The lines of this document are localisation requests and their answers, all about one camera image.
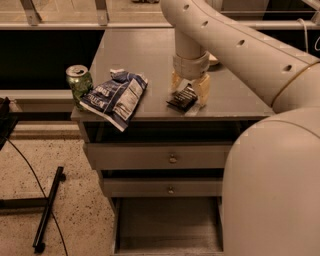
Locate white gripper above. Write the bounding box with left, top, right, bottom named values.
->
left=171, top=52, right=210, bottom=106

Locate black chocolate bar wrapper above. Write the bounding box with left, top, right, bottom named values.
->
left=168, top=84, right=198, bottom=112

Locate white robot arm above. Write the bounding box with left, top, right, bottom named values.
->
left=160, top=0, right=320, bottom=256

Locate top grey drawer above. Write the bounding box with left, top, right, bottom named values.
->
left=84, top=143, right=231, bottom=170

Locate grey drawer cabinet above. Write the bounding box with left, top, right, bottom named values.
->
left=70, top=27, right=276, bottom=256

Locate middle grey drawer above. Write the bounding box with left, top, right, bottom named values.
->
left=101, top=178, right=222, bottom=198

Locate bottom open grey drawer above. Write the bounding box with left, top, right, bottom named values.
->
left=111, top=197, right=224, bottom=256

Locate blue white chip bag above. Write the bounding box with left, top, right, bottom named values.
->
left=80, top=69, right=148, bottom=132

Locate green soda can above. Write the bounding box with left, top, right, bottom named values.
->
left=66, top=65, right=93, bottom=111

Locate metal railing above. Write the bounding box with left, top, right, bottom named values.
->
left=0, top=0, right=320, bottom=30

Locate black object at left edge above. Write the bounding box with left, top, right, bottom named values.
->
left=0, top=97, right=18, bottom=150

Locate black metal stand base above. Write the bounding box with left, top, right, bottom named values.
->
left=0, top=166, right=66, bottom=254

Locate white hanging cable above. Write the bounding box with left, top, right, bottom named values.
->
left=296, top=17, right=310, bottom=54

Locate black floor cable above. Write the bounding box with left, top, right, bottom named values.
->
left=5, top=137, right=70, bottom=256

